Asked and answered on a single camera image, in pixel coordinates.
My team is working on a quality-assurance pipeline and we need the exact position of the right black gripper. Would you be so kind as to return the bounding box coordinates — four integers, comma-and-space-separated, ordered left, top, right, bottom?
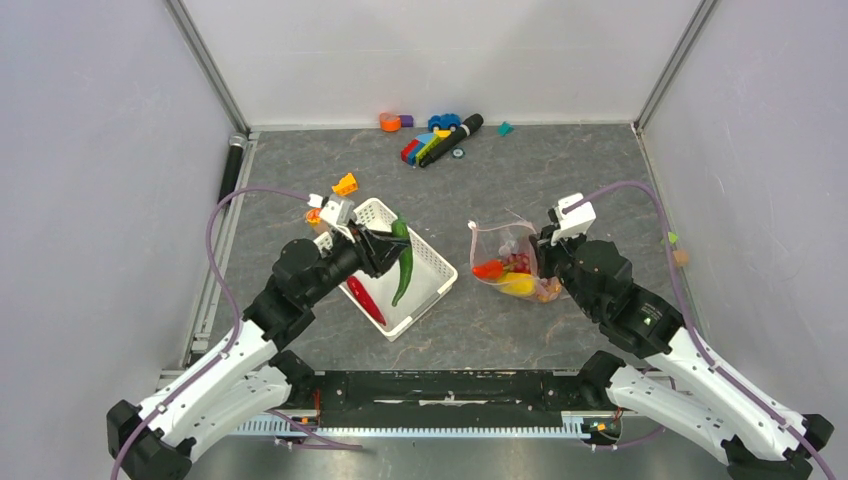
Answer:
529, 221, 600, 318

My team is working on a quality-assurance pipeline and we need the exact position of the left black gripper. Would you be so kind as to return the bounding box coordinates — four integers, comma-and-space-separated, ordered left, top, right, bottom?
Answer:
304, 219, 411, 305

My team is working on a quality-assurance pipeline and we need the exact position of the green toy chili pepper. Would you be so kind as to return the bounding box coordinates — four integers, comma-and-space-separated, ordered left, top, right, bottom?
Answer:
391, 217, 414, 307

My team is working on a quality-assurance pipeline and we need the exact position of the purple toy grape bunch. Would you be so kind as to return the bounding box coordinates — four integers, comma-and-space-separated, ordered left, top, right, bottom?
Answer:
504, 253, 532, 274

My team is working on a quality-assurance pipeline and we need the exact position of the yellow toy fruit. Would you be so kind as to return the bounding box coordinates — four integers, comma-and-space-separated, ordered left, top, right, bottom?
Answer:
495, 272, 536, 298

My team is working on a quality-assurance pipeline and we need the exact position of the clear zip top bag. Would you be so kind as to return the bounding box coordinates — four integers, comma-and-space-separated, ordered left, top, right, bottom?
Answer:
467, 218, 553, 303

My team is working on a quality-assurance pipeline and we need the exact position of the orange toy carrot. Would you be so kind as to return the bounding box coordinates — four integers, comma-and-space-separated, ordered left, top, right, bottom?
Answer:
471, 259, 513, 282

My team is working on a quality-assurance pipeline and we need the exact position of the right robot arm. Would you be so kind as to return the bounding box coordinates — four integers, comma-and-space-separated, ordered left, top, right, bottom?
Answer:
530, 227, 834, 479

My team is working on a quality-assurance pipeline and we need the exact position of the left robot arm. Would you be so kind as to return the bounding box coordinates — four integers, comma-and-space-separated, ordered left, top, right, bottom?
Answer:
107, 224, 411, 479

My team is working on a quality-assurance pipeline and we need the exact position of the red toy chili pepper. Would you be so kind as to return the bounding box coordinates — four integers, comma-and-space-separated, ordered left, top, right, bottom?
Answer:
346, 276, 387, 326

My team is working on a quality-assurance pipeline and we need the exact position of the white perforated plastic basket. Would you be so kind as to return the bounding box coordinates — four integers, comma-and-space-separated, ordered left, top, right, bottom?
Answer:
314, 198, 458, 342

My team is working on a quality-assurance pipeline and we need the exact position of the orange toy building block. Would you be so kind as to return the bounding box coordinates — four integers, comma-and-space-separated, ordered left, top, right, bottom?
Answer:
332, 172, 359, 197

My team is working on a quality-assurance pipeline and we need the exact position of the orange toy peeled tangerine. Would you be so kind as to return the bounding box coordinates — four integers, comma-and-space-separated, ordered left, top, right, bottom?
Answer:
305, 208, 322, 227

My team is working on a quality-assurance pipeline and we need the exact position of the multicolour toy block stack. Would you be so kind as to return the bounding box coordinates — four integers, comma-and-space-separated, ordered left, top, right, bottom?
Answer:
400, 130, 451, 166

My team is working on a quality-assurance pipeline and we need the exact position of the teal toy block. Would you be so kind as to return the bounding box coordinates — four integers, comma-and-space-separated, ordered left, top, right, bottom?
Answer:
498, 122, 514, 137

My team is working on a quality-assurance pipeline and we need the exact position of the blue toy car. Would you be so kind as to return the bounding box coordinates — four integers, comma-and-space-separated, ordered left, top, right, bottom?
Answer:
427, 113, 462, 132

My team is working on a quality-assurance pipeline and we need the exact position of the black microphone on table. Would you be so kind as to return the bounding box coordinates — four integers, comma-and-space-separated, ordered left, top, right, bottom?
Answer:
418, 113, 484, 168

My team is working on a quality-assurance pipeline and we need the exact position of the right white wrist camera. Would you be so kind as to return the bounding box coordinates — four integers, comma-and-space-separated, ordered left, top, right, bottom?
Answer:
548, 193, 596, 245

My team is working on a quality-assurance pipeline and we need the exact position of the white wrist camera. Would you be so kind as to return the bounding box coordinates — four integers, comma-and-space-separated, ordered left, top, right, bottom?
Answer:
548, 193, 596, 245
308, 193, 357, 240

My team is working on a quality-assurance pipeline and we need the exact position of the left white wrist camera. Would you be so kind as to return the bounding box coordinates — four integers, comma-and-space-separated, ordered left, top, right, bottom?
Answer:
308, 193, 357, 240

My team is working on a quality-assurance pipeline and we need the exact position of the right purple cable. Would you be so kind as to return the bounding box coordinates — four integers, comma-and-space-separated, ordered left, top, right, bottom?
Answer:
563, 181, 837, 480

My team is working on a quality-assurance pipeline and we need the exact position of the purple cable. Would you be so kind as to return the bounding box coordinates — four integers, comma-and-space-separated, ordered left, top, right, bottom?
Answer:
563, 181, 837, 480
109, 187, 364, 480

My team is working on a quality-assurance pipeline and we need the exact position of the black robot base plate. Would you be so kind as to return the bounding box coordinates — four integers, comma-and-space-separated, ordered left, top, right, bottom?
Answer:
280, 350, 625, 429

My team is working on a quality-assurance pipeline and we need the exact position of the white slotted cable duct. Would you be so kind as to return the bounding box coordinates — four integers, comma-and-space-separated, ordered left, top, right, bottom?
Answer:
231, 414, 591, 440

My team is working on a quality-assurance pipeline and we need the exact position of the black microphone by wall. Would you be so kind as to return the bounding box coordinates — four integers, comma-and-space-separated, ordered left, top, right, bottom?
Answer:
218, 133, 248, 201

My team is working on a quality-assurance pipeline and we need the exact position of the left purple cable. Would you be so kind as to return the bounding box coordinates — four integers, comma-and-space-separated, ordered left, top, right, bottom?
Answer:
109, 187, 364, 480

